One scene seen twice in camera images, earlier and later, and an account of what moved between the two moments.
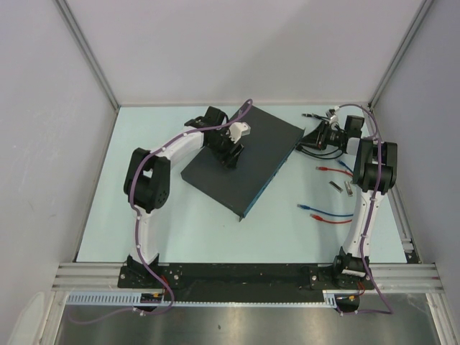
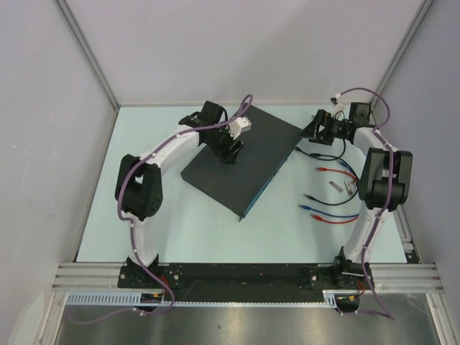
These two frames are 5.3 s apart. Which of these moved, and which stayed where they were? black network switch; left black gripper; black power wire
Moved: black power wire
Stayed: black network switch; left black gripper
